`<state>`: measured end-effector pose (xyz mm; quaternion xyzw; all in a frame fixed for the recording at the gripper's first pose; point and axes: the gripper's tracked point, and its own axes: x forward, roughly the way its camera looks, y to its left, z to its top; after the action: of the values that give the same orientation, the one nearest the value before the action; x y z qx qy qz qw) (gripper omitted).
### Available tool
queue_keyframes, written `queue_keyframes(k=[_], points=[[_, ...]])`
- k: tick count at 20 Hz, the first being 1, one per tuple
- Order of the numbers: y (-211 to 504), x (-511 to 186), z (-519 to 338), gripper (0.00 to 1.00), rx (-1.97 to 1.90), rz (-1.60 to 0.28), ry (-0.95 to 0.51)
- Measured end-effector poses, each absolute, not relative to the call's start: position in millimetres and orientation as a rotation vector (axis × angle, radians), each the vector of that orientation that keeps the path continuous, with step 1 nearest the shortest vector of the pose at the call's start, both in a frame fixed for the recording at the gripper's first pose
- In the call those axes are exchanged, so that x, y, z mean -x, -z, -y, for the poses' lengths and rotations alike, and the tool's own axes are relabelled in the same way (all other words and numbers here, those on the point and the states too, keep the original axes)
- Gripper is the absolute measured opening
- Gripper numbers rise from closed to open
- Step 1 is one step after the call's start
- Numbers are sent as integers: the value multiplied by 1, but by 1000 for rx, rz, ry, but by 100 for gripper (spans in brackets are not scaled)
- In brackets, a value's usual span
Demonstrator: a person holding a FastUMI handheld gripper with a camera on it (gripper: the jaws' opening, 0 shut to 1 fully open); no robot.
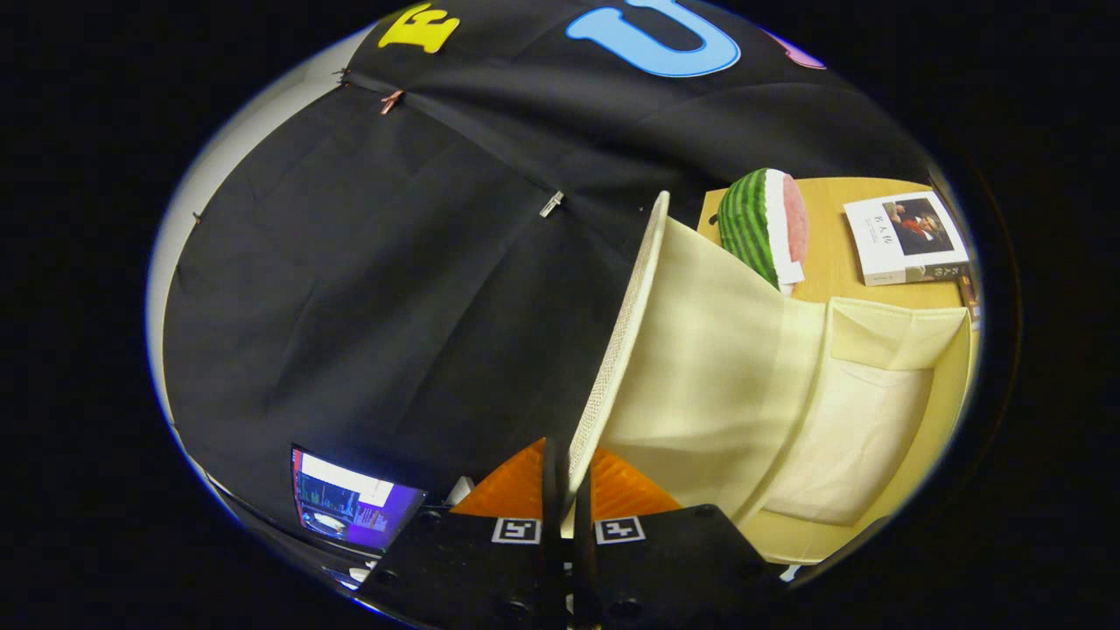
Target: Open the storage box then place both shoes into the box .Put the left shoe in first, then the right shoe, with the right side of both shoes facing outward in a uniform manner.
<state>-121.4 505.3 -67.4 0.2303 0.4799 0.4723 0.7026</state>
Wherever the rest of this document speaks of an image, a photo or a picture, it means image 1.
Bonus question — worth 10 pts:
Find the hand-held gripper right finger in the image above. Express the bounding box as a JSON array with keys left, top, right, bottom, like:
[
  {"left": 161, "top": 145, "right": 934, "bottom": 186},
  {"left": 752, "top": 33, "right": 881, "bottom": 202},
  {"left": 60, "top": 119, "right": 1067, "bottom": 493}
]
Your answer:
[{"left": 573, "top": 442, "right": 788, "bottom": 630}]

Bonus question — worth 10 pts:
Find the lit computer screen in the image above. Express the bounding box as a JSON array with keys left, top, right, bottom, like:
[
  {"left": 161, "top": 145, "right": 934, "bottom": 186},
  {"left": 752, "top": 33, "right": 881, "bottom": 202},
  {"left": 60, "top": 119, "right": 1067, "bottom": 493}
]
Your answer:
[{"left": 290, "top": 444, "right": 428, "bottom": 552}]

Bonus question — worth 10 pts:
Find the cream fabric storage box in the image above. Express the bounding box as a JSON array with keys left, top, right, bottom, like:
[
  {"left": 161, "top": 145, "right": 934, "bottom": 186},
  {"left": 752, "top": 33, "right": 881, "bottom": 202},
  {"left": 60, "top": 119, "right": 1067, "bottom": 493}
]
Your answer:
[{"left": 560, "top": 191, "right": 974, "bottom": 565}]

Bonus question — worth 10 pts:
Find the watermelon slice toy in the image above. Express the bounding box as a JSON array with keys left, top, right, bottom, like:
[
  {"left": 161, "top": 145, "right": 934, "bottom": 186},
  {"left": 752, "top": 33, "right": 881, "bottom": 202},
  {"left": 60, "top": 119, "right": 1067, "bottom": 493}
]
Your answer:
[{"left": 717, "top": 168, "right": 810, "bottom": 294}]

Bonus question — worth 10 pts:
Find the white portrait cover book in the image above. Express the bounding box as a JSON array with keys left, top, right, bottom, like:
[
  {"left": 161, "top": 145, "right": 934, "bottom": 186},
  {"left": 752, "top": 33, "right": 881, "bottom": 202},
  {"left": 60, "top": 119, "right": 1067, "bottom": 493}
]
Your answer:
[{"left": 843, "top": 191, "right": 970, "bottom": 287}]

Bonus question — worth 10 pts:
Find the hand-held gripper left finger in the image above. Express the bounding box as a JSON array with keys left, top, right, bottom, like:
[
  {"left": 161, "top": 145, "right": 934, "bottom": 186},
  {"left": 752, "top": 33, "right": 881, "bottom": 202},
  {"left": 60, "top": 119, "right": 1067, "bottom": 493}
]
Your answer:
[{"left": 354, "top": 437, "right": 568, "bottom": 630}]

